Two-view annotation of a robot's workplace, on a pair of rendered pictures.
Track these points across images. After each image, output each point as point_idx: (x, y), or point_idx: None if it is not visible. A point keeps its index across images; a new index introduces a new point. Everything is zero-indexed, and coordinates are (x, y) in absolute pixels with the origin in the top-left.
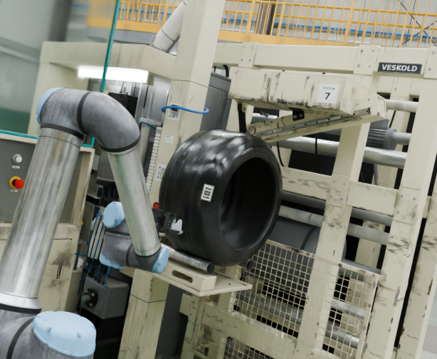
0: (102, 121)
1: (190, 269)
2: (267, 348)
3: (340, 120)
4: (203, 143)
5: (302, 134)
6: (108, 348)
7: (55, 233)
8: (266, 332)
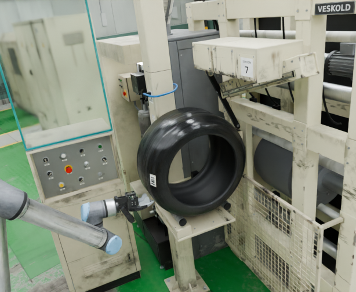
0: None
1: (174, 219)
2: (274, 247)
3: (275, 82)
4: (152, 135)
5: (257, 90)
6: None
7: (4, 267)
8: (272, 236)
